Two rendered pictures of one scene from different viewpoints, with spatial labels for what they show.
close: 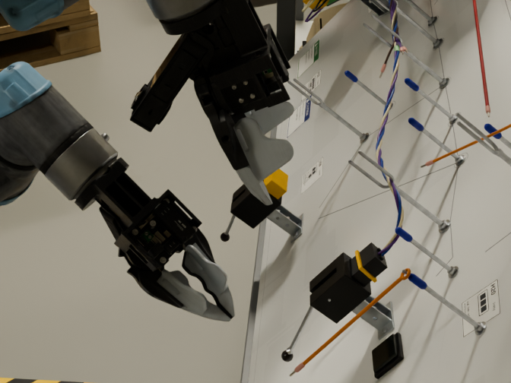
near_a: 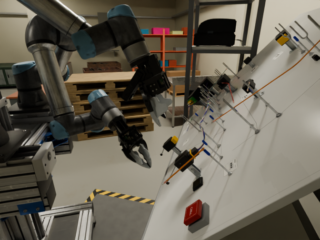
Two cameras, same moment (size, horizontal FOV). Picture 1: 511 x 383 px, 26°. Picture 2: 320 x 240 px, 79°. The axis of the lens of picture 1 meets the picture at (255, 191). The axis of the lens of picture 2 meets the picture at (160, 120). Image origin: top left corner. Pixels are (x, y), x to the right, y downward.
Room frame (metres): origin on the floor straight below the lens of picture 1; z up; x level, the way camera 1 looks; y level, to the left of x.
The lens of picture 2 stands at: (0.34, -0.11, 1.49)
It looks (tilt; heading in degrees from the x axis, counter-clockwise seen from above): 22 degrees down; 10
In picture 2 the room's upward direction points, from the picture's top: straight up
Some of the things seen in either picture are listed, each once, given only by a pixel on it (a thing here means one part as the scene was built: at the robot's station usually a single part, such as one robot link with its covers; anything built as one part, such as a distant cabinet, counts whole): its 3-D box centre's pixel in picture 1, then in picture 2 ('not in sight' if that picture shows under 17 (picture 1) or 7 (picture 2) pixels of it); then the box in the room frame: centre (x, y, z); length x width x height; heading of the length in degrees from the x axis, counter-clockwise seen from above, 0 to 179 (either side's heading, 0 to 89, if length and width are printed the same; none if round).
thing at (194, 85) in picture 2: not in sight; (208, 90); (2.10, -0.24, 1.09); 0.35 x 0.33 x 0.07; 176
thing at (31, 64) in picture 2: not in sight; (27, 74); (1.28, 0.79, 1.33); 0.13 x 0.12 x 0.14; 143
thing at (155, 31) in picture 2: not in sight; (161, 58); (7.16, 1.02, 0.96); 2.15 x 0.57 x 1.93; 113
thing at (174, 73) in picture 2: not in sight; (185, 82); (6.41, 0.14, 0.33); 1.12 x 0.79 x 0.65; 113
